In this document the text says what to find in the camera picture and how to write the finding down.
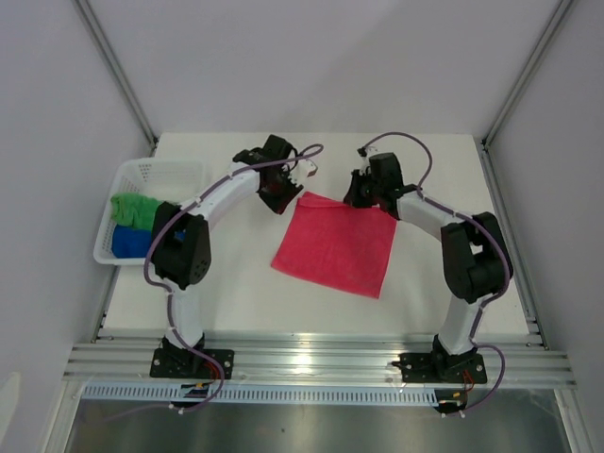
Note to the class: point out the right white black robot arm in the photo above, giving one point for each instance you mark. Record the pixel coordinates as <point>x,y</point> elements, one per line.
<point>476,262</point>

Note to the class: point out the aluminium frame post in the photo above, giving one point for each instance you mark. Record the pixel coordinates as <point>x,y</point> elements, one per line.
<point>107,54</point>
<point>535,58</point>

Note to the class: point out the white slotted cable duct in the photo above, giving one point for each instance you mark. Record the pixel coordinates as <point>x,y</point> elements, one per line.
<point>262,394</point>

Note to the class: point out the white plastic basket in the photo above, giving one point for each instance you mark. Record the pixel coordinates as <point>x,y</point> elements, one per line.
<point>174,180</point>

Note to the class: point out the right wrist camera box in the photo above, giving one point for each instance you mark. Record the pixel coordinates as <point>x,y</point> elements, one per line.
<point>365,153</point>

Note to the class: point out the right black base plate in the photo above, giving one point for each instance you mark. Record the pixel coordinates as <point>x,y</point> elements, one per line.
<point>424,368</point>

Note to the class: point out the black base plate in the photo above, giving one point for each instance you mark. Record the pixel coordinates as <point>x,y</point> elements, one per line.
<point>424,368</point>
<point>176,363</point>

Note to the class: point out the right aluminium frame post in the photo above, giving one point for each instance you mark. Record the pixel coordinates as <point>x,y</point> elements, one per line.
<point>535,58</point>

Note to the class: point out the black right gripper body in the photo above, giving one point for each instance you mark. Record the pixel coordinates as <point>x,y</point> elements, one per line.
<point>364,192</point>

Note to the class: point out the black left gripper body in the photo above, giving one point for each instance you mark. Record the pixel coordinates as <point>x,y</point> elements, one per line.
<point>282,191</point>

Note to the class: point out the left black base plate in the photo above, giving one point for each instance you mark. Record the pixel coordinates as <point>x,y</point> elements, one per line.
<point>176,363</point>

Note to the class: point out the green microfiber towel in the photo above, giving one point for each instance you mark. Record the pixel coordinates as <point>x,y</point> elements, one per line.
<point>134,210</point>

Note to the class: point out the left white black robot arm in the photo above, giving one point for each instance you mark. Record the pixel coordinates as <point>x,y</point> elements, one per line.
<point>180,256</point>

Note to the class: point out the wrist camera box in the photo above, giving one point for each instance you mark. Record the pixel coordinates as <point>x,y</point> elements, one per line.
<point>303,170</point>
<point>365,153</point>

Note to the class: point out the left aluminium frame post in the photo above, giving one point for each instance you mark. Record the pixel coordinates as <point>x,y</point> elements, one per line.
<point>107,54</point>

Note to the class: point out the aluminium extrusion rail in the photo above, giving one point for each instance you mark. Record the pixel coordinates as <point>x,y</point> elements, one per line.
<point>310,359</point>

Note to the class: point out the blue microfiber towel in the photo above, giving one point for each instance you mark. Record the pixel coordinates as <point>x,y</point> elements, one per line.
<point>130,243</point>

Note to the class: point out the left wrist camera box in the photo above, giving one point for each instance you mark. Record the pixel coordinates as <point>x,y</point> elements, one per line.
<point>303,170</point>

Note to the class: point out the pink microfiber towel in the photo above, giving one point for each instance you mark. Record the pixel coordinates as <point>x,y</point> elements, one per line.
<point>334,245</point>

